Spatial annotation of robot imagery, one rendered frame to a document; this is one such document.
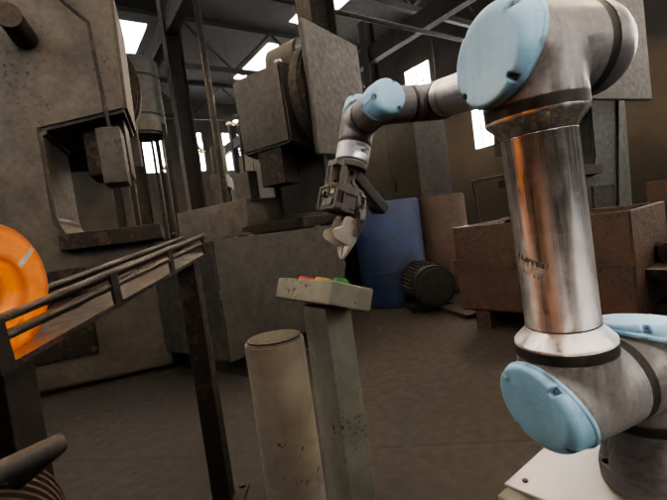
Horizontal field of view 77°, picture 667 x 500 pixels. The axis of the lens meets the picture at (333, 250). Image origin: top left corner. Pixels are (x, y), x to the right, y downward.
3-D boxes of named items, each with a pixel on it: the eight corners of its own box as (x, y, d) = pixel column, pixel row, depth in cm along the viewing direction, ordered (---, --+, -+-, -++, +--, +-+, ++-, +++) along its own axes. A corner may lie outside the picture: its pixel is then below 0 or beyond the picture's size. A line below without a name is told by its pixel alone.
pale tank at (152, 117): (148, 291, 785) (108, 49, 761) (139, 289, 861) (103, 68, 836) (196, 282, 837) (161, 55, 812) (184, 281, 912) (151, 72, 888)
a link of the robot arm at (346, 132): (352, 86, 90) (339, 102, 98) (345, 134, 88) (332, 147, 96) (385, 97, 92) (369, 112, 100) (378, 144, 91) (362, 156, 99)
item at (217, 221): (226, 303, 498) (212, 211, 492) (297, 302, 434) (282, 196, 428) (189, 313, 455) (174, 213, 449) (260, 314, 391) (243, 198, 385)
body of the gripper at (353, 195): (315, 212, 92) (324, 161, 94) (345, 222, 97) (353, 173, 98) (334, 208, 86) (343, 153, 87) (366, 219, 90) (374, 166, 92)
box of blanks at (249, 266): (232, 385, 211) (209, 234, 207) (154, 366, 265) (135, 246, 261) (354, 329, 289) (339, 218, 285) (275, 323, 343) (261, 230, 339)
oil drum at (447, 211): (447, 298, 354) (434, 192, 349) (398, 294, 403) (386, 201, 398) (488, 285, 387) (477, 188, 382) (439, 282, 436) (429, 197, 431)
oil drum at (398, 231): (395, 312, 327) (380, 198, 322) (349, 306, 376) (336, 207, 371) (445, 296, 360) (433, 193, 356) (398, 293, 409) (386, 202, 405)
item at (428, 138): (411, 269, 578) (393, 124, 567) (462, 269, 516) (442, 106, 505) (380, 277, 538) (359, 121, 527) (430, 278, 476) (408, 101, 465)
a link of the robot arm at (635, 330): (731, 408, 54) (713, 307, 54) (663, 444, 50) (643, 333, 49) (636, 384, 65) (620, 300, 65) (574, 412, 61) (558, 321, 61)
